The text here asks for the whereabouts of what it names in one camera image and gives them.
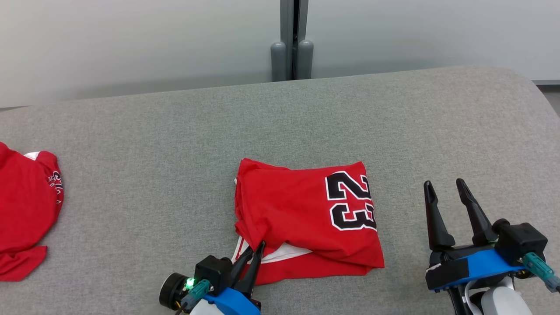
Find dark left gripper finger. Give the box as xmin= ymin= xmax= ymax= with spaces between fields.
xmin=234 ymin=240 xmax=266 ymax=299
xmin=228 ymin=246 xmax=254 ymax=285

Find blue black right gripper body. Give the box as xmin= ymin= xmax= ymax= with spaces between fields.
xmin=425 ymin=244 xmax=526 ymax=293

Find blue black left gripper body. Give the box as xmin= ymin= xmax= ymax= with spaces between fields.
xmin=159 ymin=273 xmax=262 ymax=315

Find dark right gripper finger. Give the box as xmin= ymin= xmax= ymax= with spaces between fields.
xmin=456 ymin=178 xmax=499 ymax=246
xmin=423 ymin=181 xmax=456 ymax=252

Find red jersey shirt white sleeves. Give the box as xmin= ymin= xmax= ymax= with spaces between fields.
xmin=233 ymin=157 xmax=385 ymax=286

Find red jersey pile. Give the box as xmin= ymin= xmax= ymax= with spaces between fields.
xmin=0 ymin=141 xmax=64 ymax=282

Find teal left camera cable connector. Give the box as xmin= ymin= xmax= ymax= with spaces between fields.
xmin=175 ymin=279 xmax=211 ymax=315

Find teal camera cable connector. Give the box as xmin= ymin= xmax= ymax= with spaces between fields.
xmin=175 ymin=279 xmax=211 ymax=315
xmin=522 ymin=252 xmax=560 ymax=293

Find teal right camera cable connector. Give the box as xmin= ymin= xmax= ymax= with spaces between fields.
xmin=522 ymin=252 xmax=560 ymax=293

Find grey double partition post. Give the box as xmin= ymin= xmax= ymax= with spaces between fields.
xmin=270 ymin=0 xmax=315 ymax=82

